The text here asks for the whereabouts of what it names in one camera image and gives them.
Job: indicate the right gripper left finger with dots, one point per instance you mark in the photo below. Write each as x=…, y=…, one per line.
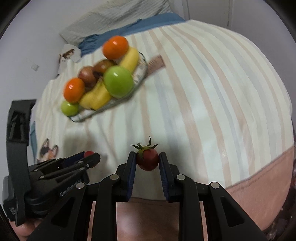
x=115, y=188

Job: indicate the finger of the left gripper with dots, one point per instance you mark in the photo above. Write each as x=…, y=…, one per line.
x=57, y=178
x=56, y=164

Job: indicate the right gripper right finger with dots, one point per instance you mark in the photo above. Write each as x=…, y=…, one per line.
x=181, y=189

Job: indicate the cherry tomato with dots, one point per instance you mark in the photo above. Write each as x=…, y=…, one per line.
x=147, y=156
x=88, y=153

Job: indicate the green apple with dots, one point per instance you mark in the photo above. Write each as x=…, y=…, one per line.
x=69, y=109
x=118, y=81

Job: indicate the orange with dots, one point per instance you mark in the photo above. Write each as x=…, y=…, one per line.
x=74, y=90
x=115, y=47

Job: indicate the curved yellow banana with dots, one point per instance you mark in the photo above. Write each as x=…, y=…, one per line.
x=97, y=97

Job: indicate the reddish yellow apple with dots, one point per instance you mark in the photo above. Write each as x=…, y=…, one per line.
x=87, y=76

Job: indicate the floral oval ceramic plate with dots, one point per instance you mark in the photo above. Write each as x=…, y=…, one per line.
x=138, y=76

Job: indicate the dark bruised red apple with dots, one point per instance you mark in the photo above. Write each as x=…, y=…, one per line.
x=101, y=66

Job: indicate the long yellow banana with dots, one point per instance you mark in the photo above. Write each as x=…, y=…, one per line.
x=130, y=59

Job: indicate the left hand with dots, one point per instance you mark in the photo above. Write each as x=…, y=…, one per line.
x=24, y=231

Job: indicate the teal pillow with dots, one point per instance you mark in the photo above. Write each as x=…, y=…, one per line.
x=33, y=140

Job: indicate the bear print pillow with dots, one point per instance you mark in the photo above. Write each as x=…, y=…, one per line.
x=69, y=52

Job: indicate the grey white pillow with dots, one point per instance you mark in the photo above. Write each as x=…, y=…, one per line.
x=112, y=15

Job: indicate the wall socket by bed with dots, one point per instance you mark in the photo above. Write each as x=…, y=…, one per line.
x=35, y=67

